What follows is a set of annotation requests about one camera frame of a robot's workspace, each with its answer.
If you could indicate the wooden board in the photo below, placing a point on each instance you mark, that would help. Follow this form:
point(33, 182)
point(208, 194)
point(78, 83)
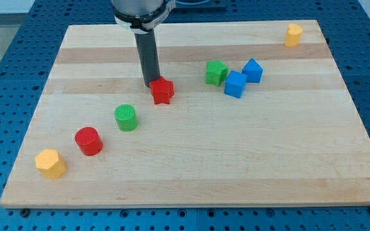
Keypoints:
point(293, 140)

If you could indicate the green cylinder block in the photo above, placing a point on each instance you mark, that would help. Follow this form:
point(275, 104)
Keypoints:
point(125, 116)

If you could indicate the blue cube block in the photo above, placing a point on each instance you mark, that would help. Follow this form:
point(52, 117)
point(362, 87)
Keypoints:
point(235, 84)

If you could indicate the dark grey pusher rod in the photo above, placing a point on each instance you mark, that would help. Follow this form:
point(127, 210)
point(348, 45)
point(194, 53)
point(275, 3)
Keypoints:
point(148, 57)

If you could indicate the yellow hexagon block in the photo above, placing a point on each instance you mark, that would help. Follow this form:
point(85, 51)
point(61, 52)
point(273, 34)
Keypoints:
point(50, 163)

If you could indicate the red cylinder block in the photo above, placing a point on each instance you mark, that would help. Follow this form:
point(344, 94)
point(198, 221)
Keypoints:
point(89, 141)

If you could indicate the green star block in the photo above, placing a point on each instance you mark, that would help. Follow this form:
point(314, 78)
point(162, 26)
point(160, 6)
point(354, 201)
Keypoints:
point(216, 72)

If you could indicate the yellow heart block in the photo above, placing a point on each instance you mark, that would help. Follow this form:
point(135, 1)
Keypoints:
point(293, 35)

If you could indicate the red star block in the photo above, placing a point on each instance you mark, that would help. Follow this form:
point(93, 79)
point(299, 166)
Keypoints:
point(162, 90)

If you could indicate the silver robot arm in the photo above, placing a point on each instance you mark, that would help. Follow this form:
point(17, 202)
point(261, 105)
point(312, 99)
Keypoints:
point(141, 16)

